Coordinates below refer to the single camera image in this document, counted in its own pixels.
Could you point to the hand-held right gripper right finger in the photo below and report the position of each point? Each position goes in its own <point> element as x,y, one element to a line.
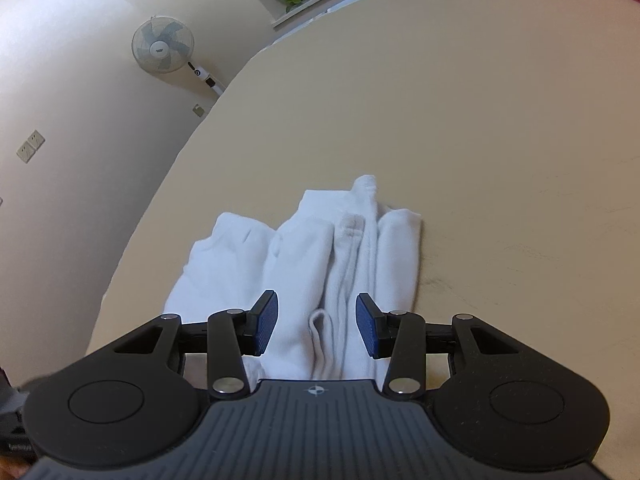
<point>367,330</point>

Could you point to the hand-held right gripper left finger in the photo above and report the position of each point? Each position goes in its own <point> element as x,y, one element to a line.
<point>265,325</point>

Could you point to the small wall socket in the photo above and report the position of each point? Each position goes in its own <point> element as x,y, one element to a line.
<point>199,110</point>

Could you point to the white standing fan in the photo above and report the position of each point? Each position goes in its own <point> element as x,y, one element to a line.
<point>161,46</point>

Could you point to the white t-shirt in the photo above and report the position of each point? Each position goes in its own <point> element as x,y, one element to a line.
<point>300,260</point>

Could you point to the white wall socket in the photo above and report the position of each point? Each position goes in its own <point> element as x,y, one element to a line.
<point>24,152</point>
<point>35,140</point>

